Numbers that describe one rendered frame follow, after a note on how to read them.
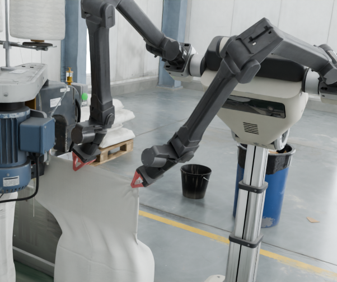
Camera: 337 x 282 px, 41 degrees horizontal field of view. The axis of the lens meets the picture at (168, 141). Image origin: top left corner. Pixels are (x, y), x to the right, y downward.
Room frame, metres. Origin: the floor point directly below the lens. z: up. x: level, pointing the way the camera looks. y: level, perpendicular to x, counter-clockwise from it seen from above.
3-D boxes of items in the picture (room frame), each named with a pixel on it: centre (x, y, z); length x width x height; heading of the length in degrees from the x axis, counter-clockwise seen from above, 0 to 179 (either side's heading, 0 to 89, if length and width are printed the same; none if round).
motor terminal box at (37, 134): (1.28, 0.39, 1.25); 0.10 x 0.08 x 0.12; 177
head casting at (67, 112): (1.74, 0.56, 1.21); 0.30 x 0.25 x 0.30; 62
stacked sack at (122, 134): (5.04, 0.73, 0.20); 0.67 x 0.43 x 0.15; 152
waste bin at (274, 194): (3.57, -0.80, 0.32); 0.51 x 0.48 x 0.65; 152
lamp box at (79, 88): (1.82, 0.39, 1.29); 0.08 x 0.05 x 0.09; 62
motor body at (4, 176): (1.29, 0.49, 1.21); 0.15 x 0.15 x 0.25
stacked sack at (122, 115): (5.04, 0.74, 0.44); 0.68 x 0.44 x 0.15; 152
